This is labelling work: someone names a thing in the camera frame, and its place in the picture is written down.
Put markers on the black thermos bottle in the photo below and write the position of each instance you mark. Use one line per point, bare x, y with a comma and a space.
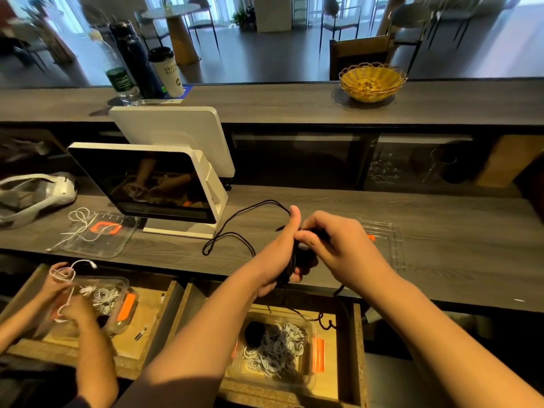
138, 62

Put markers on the white paper coffee cup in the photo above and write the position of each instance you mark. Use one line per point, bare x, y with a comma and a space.
167, 74

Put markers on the green potted plant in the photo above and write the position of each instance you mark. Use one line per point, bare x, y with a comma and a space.
243, 18

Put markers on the white customer display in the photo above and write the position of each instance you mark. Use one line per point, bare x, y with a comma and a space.
174, 138

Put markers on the clear plastic water bottle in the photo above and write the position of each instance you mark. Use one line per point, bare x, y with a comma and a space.
119, 79

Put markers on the blue white notebook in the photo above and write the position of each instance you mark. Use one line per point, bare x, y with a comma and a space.
185, 91

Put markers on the person's left forearm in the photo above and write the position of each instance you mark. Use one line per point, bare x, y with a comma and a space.
195, 352

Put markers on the person's right forearm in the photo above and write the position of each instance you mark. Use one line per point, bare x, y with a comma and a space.
467, 340

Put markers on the yellow woven basket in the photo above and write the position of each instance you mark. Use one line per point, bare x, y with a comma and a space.
372, 83

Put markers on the black metal chair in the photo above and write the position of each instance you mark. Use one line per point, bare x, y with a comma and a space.
340, 17
408, 21
204, 17

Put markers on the brown wooden chair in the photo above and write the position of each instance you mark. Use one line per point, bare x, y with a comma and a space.
361, 57

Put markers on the wooden drawer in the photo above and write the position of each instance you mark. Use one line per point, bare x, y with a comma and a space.
348, 352
157, 327

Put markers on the person's left hand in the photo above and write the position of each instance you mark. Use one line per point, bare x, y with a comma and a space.
276, 259

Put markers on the another person's forearm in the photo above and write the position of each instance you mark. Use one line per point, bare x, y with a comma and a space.
19, 323
95, 369

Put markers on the person's right hand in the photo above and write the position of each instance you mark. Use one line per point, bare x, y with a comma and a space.
353, 250

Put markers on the round wooden table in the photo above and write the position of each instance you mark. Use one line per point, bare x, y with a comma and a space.
170, 12

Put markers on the white touchscreen monitor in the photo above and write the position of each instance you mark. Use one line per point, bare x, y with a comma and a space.
140, 178

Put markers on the small white connector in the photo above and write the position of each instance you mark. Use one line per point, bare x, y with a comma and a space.
140, 334

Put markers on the clear container drawer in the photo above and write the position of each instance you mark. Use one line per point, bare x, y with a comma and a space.
126, 308
319, 369

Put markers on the flat cardboard sheet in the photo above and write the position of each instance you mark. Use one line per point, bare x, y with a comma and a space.
512, 161

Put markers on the white headset device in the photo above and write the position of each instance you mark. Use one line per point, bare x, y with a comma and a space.
59, 187

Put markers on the grey wooden bar counter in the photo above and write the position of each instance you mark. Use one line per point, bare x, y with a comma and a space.
272, 102

